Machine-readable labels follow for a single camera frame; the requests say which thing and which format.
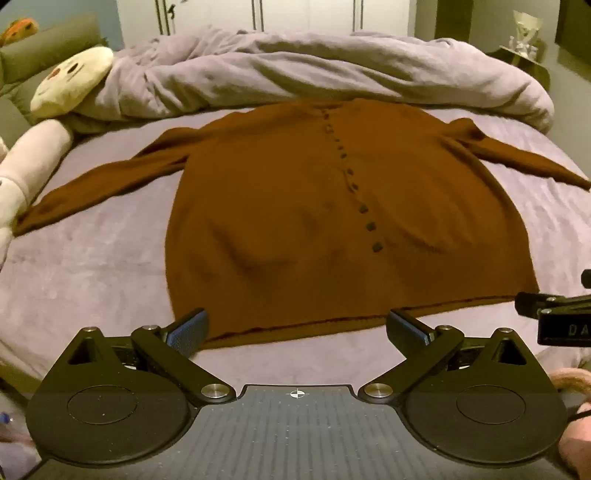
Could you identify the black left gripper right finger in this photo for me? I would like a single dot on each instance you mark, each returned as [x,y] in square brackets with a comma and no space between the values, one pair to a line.
[426,350]

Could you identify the white long plush toy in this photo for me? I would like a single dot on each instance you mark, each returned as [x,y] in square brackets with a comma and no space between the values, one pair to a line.
[25,169]

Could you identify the olive green headboard cushion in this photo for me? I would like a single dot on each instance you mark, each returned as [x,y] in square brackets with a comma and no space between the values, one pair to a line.
[24,64]

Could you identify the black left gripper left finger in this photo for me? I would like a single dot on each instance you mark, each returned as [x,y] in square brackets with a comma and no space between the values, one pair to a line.
[166,352]

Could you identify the lavender rumpled duvet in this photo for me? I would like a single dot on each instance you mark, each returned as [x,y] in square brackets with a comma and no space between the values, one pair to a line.
[170,76]

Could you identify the nightstand with decor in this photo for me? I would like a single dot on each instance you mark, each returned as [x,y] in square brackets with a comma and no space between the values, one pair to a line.
[523,48]

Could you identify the orange plush toy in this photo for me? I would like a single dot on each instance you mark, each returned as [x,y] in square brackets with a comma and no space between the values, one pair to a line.
[18,30]

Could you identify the white wardrobe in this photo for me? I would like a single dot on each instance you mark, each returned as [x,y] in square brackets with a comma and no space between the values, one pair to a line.
[141,20]

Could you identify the lavender bed sheet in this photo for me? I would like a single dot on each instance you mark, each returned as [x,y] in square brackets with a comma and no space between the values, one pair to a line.
[104,267]

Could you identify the brown knit cardigan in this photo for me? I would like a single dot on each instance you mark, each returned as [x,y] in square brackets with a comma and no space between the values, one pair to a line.
[300,219]

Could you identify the cream face plush pillow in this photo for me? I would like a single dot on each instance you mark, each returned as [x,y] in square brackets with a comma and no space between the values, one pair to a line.
[66,86]

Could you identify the person's right hand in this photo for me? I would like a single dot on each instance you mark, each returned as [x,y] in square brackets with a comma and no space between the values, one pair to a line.
[574,446]

